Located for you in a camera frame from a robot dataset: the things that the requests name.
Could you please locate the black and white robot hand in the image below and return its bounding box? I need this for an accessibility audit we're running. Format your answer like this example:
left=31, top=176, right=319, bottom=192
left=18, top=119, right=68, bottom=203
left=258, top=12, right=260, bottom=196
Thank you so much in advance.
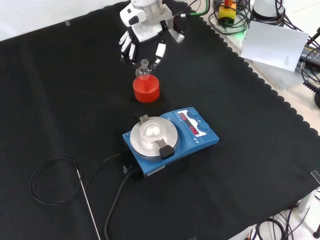
left=118, top=20, right=176, bottom=72

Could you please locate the clear round-bottom flask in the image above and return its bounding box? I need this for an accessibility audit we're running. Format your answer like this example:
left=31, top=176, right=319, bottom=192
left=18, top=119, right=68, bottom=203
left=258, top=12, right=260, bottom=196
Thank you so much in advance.
left=135, top=58, right=153, bottom=81

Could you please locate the red ribbed flask stand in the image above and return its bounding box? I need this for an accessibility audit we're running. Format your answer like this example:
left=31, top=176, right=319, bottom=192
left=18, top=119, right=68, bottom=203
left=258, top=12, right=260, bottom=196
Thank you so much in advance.
left=132, top=75, right=161, bottom=104

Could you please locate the yellow stop button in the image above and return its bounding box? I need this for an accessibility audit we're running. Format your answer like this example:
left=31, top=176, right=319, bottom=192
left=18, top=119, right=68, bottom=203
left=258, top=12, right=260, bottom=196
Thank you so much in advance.
left=218, top=0, right=237, bottom=26

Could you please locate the blue-base heater with steel plate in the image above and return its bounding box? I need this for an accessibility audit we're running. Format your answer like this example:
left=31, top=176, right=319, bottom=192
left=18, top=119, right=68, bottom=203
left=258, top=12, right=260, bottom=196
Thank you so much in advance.
left=122, top=106, right=220, bottom=179

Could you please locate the pale board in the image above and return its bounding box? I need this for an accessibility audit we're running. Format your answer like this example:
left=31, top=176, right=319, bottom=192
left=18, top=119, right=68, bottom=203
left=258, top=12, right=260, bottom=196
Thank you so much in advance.
left=240, top=20, right=310, bottom=73

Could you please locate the black bench cloth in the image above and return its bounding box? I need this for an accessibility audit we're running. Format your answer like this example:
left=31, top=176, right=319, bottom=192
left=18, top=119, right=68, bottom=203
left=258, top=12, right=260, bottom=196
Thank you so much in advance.
left=0, top=1, right=320, bottom=240

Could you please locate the black power adapter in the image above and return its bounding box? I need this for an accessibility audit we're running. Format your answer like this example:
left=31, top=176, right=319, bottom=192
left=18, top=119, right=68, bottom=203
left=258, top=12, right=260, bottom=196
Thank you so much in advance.
left=299, top=42, right=320, bottom=66

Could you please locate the thin steel probe rod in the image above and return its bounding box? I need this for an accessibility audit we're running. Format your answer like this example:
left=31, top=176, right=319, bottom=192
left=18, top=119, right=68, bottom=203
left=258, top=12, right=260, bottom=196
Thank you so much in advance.
left=76, top=167, right=101, bottom=240

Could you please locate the green cable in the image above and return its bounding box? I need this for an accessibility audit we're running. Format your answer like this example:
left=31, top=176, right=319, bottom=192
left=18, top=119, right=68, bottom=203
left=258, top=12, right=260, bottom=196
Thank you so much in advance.
left=174, top=0, right=211, bottom=18

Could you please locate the black coiled cable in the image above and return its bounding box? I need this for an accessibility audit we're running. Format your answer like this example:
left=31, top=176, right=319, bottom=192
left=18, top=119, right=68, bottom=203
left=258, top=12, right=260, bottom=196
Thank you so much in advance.
left=302, top=79, right=320, bottom=109

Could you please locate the thick black power cable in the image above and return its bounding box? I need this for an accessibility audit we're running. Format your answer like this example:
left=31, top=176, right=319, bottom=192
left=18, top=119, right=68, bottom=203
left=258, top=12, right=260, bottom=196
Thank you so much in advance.
left=104, top=171, right=134, bottom=240

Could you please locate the thin black probe cable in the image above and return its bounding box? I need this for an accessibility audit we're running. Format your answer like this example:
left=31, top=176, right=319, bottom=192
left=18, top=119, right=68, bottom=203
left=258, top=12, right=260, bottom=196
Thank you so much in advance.
left=29, top=152, right=121, bottom=205

